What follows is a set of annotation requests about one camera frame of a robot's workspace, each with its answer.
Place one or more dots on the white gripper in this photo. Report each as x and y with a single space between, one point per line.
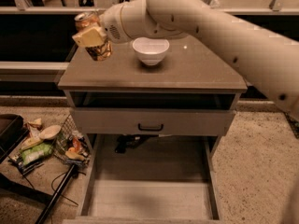
111 22

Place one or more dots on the orange soda can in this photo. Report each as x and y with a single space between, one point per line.
98 53

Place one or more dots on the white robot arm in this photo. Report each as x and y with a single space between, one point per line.
268 61

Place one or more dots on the grey closed upper drawer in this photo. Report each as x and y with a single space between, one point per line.
176 122

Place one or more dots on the grey drawer cabinet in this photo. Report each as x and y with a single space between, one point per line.
190 77

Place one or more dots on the grey open lower drawer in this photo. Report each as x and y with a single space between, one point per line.
166 180

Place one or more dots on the white ceramic bowl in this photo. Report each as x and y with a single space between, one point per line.
150 51

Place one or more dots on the small white bowl on floor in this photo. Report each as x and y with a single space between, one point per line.
50 132

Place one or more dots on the black object under cabinet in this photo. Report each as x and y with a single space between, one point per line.
130 141

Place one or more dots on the black bin at left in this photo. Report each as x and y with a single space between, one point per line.
12 131

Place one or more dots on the green snack bag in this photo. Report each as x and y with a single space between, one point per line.
37 152

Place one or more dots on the black pole on floor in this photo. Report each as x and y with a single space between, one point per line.
57 194

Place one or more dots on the black drawer handle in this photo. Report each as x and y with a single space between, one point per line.
154 128

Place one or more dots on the wire mesh basket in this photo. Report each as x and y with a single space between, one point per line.
70 145

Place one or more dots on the black wire basket right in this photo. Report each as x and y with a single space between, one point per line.
294 125

